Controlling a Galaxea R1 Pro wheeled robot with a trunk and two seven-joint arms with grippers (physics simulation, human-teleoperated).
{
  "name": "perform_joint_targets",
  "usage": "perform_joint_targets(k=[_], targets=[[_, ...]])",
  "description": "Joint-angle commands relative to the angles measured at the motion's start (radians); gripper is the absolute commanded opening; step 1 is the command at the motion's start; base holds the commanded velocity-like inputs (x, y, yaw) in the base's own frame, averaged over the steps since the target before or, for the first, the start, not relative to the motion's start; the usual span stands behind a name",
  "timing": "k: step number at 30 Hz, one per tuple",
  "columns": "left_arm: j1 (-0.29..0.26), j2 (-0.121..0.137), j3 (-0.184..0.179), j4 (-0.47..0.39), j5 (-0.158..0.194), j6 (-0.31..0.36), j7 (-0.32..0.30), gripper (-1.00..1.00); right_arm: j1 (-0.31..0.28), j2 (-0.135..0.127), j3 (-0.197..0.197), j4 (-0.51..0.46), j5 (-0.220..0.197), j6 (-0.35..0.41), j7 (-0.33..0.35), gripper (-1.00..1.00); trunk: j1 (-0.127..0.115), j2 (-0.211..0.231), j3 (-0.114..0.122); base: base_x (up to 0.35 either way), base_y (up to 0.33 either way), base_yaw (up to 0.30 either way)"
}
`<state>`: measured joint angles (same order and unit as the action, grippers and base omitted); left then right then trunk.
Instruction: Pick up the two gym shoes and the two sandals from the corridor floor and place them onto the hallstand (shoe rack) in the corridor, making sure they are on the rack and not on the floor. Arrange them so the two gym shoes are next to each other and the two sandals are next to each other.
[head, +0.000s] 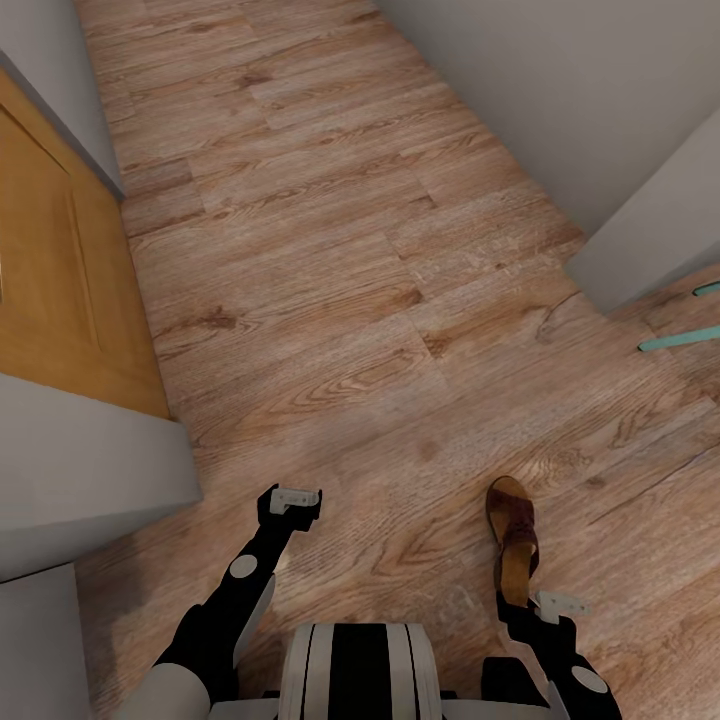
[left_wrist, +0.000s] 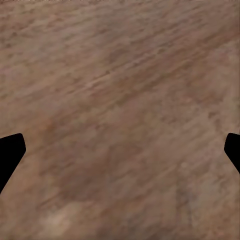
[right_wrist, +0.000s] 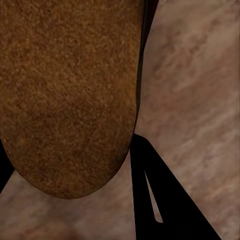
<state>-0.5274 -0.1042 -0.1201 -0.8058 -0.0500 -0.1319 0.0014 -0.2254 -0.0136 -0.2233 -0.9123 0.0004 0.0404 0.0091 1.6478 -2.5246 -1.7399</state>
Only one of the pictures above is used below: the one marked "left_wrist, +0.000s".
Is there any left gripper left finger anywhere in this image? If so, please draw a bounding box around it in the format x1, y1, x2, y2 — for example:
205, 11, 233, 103
0, 133, 26, 193

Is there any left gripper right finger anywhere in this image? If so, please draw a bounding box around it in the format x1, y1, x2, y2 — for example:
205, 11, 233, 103
224, 133, 240, 173

